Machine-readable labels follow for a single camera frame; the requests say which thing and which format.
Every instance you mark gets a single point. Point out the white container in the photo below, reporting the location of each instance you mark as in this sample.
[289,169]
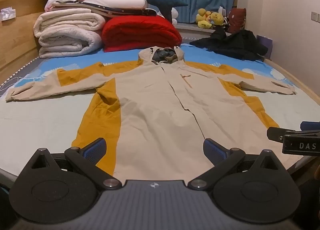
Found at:
[221,10]

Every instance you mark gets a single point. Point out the pile of black clothes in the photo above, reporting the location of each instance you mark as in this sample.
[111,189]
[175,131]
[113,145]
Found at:
[235,43]

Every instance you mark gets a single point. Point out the folded white blanket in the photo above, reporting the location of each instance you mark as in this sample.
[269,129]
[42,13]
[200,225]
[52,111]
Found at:
[112,0]

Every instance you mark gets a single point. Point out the beige and mustard hooded jacket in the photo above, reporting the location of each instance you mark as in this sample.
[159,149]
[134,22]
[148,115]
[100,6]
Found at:
[160,99]

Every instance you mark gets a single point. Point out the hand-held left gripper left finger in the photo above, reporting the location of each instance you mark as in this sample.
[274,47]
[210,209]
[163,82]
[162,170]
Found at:
[96,148]

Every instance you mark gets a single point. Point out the wooden bed rail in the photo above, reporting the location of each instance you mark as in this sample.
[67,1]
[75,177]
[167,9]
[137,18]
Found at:
[297,79]

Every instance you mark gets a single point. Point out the yellow plush bear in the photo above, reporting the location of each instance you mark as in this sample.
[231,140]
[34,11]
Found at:
[217,18]

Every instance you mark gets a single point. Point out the folded dark patterned blanket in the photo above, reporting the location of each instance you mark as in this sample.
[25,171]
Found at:
[130,11]

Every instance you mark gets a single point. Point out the folded white quilt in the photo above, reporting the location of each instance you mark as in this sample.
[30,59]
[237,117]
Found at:
[65,37]

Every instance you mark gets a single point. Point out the wall switch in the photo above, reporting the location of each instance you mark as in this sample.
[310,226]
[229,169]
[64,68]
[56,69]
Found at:
[314,16]

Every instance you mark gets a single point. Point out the purple paper bag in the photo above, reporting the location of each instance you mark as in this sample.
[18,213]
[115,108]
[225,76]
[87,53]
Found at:
[266,43]

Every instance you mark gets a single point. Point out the folded red blanket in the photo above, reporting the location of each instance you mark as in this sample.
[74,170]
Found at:
[140,32]

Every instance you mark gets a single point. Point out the white window sill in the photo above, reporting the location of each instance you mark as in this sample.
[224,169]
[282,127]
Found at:
[192,28]

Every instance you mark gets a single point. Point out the wooden headboard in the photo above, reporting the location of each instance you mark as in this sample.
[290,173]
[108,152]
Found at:
[17,37]

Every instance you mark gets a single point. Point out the dark red cushion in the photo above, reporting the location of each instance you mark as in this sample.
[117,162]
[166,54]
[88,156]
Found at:
[237,19]

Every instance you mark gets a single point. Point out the grey mattress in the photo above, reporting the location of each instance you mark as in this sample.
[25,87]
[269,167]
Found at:
[15,72]

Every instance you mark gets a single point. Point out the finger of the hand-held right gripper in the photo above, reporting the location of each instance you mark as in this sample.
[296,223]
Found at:
[275,133]
[311,126]

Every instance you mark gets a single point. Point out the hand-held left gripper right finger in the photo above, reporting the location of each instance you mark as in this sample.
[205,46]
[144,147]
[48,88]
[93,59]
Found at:
[215,149]

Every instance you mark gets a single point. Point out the yellow plush duck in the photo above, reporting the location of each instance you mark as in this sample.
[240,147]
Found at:
[203,18]

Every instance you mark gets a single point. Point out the white plush toy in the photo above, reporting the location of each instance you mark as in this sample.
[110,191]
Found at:
[175,14]

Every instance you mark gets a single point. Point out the tissue box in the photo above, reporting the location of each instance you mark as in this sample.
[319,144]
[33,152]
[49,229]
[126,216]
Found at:
[7,14]

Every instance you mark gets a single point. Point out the black and white striped plush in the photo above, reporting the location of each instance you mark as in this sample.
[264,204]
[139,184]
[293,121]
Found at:
[225,20]

